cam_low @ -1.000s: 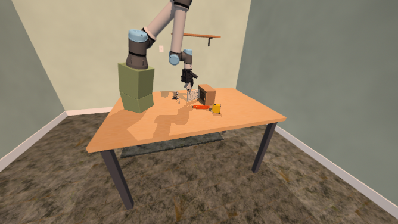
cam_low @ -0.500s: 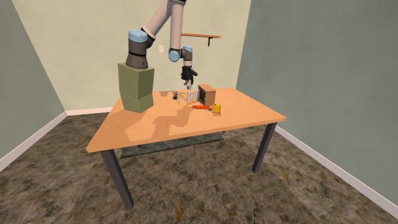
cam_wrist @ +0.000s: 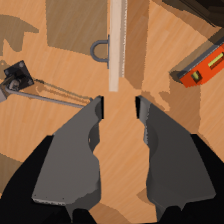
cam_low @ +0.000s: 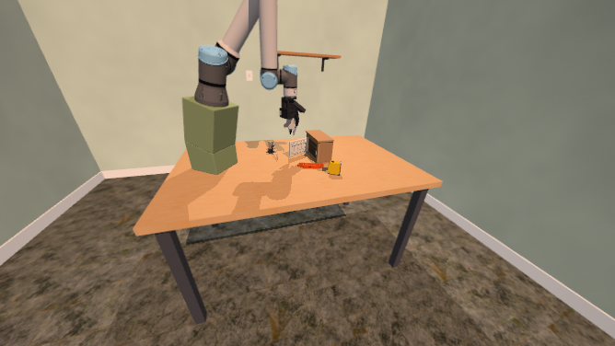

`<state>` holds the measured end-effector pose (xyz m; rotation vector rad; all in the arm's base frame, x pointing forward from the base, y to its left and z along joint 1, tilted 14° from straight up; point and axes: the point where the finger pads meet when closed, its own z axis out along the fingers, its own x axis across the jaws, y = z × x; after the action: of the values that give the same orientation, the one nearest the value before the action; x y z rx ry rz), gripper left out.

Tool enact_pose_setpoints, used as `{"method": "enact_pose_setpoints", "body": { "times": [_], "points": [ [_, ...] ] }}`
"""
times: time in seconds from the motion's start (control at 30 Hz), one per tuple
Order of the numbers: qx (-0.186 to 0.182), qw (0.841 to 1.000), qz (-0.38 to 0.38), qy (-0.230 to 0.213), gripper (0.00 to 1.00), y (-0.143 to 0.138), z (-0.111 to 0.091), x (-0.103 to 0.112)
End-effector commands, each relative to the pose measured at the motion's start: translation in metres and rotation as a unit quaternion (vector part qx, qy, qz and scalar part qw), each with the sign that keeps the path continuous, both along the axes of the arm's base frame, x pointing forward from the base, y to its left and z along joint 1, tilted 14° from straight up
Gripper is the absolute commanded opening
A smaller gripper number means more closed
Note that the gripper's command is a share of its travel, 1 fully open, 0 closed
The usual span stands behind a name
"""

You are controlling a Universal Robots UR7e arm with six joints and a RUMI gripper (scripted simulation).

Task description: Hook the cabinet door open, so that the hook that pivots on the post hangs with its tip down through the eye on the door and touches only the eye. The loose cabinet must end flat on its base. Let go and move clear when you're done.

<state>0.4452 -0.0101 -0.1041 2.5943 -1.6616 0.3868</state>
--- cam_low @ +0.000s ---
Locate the orange spirit level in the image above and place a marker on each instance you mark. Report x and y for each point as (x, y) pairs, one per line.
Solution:
(311, 165)

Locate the brown wooden cabinet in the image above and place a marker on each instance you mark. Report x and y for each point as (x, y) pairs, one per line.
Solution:
(317, 144)

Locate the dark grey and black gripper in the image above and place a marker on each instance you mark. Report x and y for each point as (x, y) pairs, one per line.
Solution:
(289, 112)

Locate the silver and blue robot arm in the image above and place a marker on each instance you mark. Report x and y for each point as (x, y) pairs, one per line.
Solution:
(214, 62)

